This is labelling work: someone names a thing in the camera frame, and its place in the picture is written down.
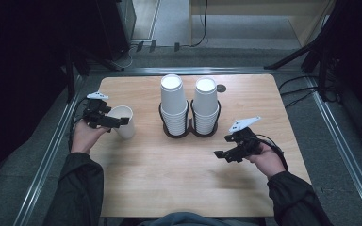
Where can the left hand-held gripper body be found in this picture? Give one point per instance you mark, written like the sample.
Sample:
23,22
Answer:
94,114

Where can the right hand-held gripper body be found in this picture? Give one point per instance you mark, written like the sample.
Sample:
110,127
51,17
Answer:
248,144

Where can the white paper cup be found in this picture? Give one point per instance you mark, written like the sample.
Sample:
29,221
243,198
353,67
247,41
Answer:
126,132

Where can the stack of white paper cups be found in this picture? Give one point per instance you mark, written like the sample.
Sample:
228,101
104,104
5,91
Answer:
205,103
173,97

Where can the person's left hand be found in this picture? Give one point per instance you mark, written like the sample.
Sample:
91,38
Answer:
81,138

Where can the person's right hand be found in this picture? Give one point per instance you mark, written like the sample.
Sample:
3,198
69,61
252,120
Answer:
268,163

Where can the black metal stand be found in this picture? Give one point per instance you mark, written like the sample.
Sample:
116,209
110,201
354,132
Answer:
70,75

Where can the dark round table grommet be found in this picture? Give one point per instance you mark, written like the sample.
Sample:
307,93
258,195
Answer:
221,88

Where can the person's blue clothing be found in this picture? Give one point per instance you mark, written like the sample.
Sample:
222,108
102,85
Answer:
182,219

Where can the black cabinet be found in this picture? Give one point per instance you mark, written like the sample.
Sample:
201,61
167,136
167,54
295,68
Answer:
116,25

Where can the black tripod stand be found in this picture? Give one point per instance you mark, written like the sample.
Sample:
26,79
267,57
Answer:
314,47

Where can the light wooden cabinet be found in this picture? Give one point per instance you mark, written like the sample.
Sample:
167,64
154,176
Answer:
304,22

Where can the metal floor rail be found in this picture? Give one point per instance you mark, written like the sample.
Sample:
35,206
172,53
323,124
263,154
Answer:
44,166
185,70
342,141

